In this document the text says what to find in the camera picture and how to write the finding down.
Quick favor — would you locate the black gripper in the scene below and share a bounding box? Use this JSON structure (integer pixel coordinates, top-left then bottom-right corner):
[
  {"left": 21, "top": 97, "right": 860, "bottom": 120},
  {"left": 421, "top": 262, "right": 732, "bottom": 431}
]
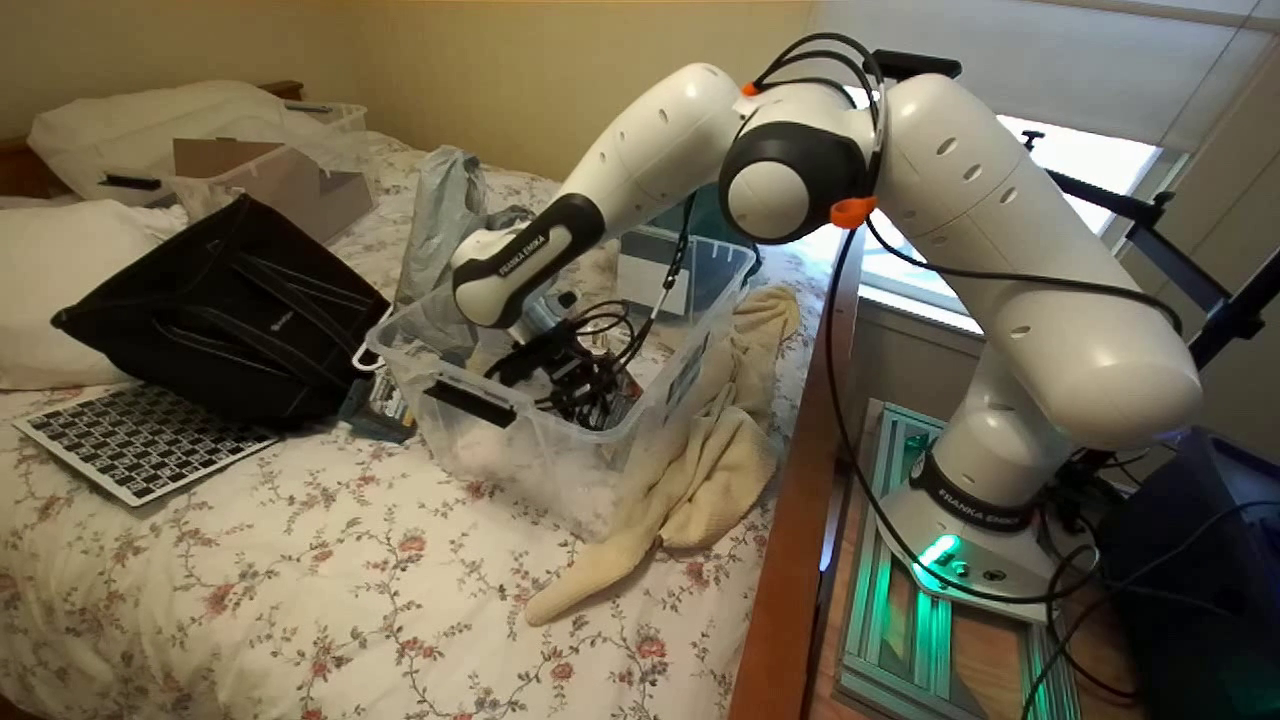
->
[{"left": 489, "top": 328, "right": 597, "bottom": 397}]

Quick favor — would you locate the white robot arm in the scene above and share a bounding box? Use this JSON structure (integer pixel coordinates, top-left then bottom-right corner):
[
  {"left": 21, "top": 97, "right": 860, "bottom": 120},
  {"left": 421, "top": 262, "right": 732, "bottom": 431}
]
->
[{"left": 453, "top": 64, "right": 1200, "bottom": 613}]

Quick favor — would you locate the teal robot base stand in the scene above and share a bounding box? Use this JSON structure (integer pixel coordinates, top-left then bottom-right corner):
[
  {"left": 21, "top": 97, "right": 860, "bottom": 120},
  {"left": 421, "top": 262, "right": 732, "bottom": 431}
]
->
[{"left": 832, "top": 397, "right": 1084, "bottom": 720}]

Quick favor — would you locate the floral bed sheet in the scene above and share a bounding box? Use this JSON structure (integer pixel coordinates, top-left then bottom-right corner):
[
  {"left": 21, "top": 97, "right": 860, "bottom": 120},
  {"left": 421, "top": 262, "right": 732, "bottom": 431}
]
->
[{"left": 0, "top": 124, "right": 832, "bottom": 720}]

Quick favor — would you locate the wooden bed footboard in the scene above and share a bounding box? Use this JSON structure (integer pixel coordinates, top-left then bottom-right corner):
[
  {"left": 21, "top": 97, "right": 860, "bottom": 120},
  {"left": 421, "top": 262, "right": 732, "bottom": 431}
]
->
[{"left": 730, "top": 231, "right": 864, "bottom": 720}]

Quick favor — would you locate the clear plastic storage bin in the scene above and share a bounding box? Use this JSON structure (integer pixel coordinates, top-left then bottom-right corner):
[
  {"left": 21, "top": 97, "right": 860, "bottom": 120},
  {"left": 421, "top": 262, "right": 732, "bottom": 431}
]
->
[{"left": 369, "top": 237, "right": 762, "bottom": 534}]

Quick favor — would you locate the teal fabric bag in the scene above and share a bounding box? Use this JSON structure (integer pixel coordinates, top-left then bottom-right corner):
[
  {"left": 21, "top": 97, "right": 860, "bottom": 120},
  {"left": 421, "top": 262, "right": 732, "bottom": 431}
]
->
[{"left": 620, "top": 185, "right": 762, "bottom": 269}]

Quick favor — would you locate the clear plastic bag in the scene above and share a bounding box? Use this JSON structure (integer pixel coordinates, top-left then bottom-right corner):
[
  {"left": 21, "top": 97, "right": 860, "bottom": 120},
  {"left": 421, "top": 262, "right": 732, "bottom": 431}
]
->
[{"left": 395, "top": 144, "right": 482, "bottom": 305}]

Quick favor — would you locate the cream towel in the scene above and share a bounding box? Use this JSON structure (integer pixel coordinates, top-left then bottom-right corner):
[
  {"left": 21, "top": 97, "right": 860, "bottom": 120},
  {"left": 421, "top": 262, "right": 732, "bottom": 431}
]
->
[{"left": 523, "top": 284, "right": 801, "bottom": 628}]

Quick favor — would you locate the cardboard box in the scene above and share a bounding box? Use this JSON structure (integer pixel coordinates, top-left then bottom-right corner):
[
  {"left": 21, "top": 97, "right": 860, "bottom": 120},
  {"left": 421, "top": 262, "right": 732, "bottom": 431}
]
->
[{"left": 169, "top": 140, "right": 372, "bottom": 242}]

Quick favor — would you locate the black handbag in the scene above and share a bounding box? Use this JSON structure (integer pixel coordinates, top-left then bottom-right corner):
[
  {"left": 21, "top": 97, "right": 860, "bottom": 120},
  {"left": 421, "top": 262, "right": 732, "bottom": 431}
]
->
[{"left": 53, "top": 195, "right": 388, "bottom": 423}]

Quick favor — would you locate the checkered calibration board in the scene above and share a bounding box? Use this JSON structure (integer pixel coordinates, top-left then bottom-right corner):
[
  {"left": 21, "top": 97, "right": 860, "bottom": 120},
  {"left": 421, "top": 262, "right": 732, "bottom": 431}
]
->
[{"left": 21, "top": 382, "right": 275, "bottom": 509}]

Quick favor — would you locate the white plastic bag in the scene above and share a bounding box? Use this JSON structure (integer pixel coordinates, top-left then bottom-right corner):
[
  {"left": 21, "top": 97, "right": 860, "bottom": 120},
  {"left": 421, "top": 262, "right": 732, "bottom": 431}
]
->
[{"left": 27, "top": 81, "right": 364, "bottom": 195}]

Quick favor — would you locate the white pillow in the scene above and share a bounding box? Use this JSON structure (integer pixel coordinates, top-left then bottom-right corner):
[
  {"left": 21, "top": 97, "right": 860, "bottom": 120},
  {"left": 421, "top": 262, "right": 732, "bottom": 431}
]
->
[{"left": 0, "top": 201, "right": 187, "bottom": 393}]

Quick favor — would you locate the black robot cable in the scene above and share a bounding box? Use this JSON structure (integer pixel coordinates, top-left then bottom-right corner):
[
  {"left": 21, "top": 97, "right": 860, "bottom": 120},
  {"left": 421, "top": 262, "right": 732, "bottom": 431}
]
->
[{"left": 743, "top": 26, "right": 1280, "bottom": 720}]

